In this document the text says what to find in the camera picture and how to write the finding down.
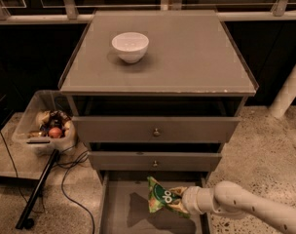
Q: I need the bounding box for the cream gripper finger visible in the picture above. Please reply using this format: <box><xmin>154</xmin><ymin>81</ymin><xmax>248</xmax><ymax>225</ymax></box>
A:
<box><xmin>169</xmin><ymin>202</ymin><xmax>189</xmax><ymax>215</ymax></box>
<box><xmin>169</xmin><ymin>186</ymin><xmax>186</xmax><ymax>195</ymax></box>

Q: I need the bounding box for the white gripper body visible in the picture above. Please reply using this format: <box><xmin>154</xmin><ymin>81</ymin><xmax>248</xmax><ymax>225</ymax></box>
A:
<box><xmin>182</xmin><ymin>186</ymin><xmax>216</xmax><ymax>215</ymax></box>

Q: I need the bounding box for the green rice chip bag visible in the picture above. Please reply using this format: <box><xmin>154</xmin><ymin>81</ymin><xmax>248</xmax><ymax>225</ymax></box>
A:
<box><xmin>147</xmin><ymin>176</ymin><xmax>190</xmax><ymax>218</ymax></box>

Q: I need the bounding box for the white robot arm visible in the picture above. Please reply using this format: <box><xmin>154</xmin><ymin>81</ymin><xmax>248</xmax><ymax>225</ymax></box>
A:
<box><xmin>170</xmin><ymin>181</ymin><xmax>296</xmax><ymax>234</ymax></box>

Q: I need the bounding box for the brass middle drawer knob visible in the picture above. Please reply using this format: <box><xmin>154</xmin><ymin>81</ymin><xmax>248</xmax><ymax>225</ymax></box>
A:
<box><xmin>152</xmin><ymin>160</ymin><xmax>159</xmax><ymax>168</ymax></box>

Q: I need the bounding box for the brass drawer knob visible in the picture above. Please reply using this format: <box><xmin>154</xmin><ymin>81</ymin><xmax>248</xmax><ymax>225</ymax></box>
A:
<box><xmin>153</xmin><ymin>128</ymin><xmax>161</xmax><ymax>137</ymax></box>
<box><xmin>152</xmin><ymin>160</ymin><xmax>159</xmax><ymax>168</ymax></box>

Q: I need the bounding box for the grey bottom drawer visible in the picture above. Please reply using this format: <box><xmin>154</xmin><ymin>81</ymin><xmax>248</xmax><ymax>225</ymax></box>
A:
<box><xmin>96</xmin><ymin>171</ymin><xmax>213</xmax><ymax>234</ymax></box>

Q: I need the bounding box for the grey drawer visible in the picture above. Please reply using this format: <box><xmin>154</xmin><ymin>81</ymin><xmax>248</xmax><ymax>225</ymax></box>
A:
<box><xmin>73</xmin><ymin>96</ymin><xmax>240</xmax><ymax>143</ymax></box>
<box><xmin>96</xmin><ymin>171</ymin><xmax>213</xmax><ymax>234</ymax></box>
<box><xmin>89</xmin><ymin>143</ymin><xmax>222</xmax><ymax>172</ymax></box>

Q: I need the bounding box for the brass top drawer knob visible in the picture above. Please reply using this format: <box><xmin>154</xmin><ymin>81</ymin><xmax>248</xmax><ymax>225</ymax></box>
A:
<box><xmin>153</xmin><ymin>128</ymin><xmax>161</xmax><ymax>137</ymax></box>

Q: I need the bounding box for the grey middle drawer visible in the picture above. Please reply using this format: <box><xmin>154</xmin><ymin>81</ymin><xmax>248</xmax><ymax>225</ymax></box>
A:
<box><xmin>89</xmin><ymin>143</ymin><xmax>222</xmax><ymax>172</ymax></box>

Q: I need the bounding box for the grey drawer cabinet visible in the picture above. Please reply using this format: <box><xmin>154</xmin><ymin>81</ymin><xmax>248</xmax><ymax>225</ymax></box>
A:
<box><xmin>57</xmin><ymin>9</ymin><xmax>259</xmax><ymax>234</ymax></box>

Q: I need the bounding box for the grey top drawer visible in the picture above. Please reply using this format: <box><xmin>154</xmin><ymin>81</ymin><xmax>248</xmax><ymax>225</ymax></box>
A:
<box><xmin>73</xmin><ymin>96</ymin><xmax>240</xmax><ymax>143</ymax></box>

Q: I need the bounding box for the red apple in bin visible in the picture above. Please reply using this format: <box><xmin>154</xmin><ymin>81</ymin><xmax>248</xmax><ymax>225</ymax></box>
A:
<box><xmin>49</xmin><ymin>127</ymin><xmax>62</xmax><ymax>138</ymax></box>

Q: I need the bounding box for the clear plastic storage bin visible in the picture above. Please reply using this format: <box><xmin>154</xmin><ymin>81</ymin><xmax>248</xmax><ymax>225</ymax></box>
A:
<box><xmin>13</xmin><ymin>90</ymin><xmax>77</xmax><ymax>155</ymax></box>

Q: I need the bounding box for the white ceramic bowl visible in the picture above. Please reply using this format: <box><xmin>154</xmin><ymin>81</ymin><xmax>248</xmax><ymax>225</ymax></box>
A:
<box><xmin>111</xmin><ymin>32</ymin><xmax>149</xmax><ymax>63</ymax></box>

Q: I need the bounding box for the white support pole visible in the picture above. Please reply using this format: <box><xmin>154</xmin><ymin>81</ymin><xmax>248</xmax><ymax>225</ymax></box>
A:
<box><xmin>270</xmin><ymin>64</ymin><xmax>296</xmax><ymax>118</ymax></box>

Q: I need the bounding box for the black metal stand leg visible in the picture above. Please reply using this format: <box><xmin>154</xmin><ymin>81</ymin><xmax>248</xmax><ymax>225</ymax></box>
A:
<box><xmin>16</xmin><ymin>150</ymin><xmax>58</xmax><ymax>230</ymax></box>

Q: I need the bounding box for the white metal railing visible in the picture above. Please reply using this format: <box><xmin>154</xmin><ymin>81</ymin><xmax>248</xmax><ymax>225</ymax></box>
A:
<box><xmin>0</xmin><ymin>0</ymin><xmax>296</xmax><ymax>26</ymax></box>

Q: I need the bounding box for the black thin cable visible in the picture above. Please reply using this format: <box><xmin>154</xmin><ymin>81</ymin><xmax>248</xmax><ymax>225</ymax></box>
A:
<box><xmin>0</xmin><ymin>130</ymin><xmax>45</xmax><ymax>215</ymax></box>

